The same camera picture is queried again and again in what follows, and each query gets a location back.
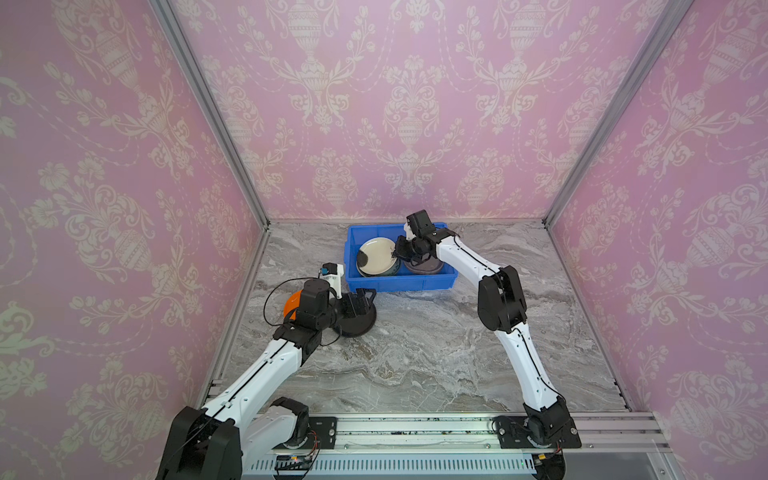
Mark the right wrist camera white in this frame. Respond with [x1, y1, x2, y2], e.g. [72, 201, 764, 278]
[403, 221, 416, 241]

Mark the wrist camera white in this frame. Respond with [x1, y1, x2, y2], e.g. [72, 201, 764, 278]
[403, 221, 416, 241]
[318, 262, 345, 300]

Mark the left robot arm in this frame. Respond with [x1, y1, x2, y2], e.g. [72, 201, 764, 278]
[156, 273, 377, 479]

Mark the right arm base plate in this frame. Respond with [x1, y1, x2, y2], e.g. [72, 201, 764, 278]
[491, 415, 583, 449]

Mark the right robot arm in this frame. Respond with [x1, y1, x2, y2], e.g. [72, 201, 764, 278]
[394, 210, 582, 449]

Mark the cream plate with flowers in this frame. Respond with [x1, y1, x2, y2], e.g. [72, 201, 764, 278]
[356, 237, 401, 277]

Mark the small circuit board with wires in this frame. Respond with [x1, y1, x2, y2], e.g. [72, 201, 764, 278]
[275, 455, 315, 474]

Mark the aluminium corner post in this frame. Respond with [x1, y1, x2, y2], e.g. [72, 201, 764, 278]
[542, 0, 693, 232]
[149, 0, 270, 231]

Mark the aluminium mounting rail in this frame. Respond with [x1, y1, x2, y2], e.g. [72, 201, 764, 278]
[242, 412, 684, 479]

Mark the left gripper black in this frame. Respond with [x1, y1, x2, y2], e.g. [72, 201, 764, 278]
[317, 287, 378, 332]

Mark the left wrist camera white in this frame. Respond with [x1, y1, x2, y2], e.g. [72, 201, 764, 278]
[318, 262, 345, 300]

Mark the right aluminium corner post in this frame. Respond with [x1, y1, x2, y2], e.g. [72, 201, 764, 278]
[542, 0, 693, 232]

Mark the brownish glass plate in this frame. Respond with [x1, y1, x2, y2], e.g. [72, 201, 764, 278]
[403, 256, 444, 275]

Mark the left aluminium corner post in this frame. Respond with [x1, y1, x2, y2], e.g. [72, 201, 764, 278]
[149, 0, 270, 231]

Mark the blue plastic bin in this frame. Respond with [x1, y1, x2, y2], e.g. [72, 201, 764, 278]
[344, 224, 458, 293]

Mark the black round plate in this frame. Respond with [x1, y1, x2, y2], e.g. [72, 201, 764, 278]
[333, 305, 377, 338]

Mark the orange plate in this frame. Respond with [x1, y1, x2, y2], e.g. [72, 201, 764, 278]
[283, 291, 301, 321]

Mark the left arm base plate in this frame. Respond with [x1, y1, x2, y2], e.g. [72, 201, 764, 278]
[279, 416, 338, 450]

